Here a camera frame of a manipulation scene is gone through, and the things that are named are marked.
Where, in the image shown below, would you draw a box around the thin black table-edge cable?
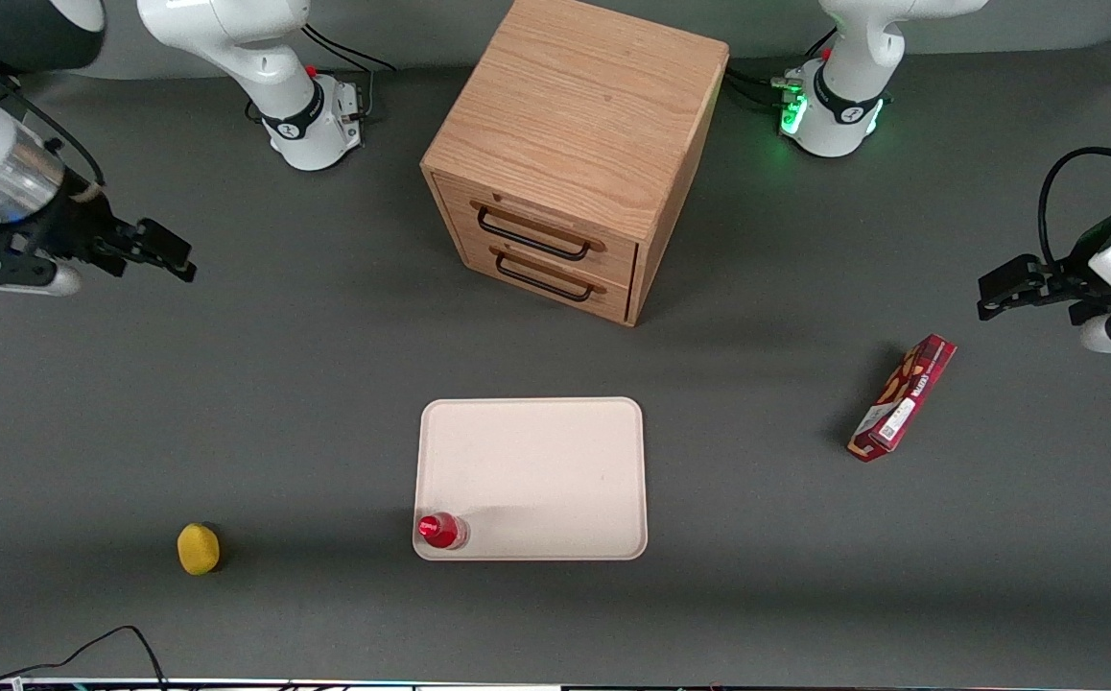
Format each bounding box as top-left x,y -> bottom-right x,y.
0,626 -> 169,691

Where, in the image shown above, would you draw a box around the red coke bottle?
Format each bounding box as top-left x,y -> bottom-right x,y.
416,512 -> 471,552

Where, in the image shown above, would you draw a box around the black right base cable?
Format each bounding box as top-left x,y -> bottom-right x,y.
302,23 -> 399,124

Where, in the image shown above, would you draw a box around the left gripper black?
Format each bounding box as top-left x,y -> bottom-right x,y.
977,212 -> 1111,326

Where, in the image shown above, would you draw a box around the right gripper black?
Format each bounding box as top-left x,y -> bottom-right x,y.
16,186 -> 199,283

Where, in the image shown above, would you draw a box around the right wrist grey camera box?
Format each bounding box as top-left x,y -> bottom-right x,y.
0,250 -> 83,298

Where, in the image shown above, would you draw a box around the wooden drawer with long handle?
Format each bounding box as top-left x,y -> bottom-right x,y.
434,176 -> 640,289

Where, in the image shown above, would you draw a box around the short black drawer handle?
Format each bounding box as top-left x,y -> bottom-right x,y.
494,250 -> 596,304

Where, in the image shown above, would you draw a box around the long black drawer handle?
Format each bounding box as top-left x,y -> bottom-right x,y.
476,205 -> 594,263

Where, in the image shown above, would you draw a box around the beige plastic tray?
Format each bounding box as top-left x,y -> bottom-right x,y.
412,396 -> 650,562

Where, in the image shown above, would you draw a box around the wooden drawer with short handle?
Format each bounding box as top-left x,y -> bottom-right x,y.
460,235 -> 632,323

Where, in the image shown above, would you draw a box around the black left wrist cable loop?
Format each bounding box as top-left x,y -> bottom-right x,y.
1038,147 -> 1111,272

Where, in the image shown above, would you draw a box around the red snack box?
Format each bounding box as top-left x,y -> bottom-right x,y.
847,333 -> 958,464

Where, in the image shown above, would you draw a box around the yellow lemon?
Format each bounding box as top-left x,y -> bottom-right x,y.
177,523 -> 223,577

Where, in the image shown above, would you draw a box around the wooden two-drawer cabinet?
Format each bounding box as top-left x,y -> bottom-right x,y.
420,0 -> 731,328

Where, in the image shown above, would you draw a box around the black left base cables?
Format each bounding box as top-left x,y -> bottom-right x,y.
722,27 -> 840,109

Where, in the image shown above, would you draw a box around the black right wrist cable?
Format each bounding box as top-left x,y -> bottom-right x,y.
0,67 -> 107,188

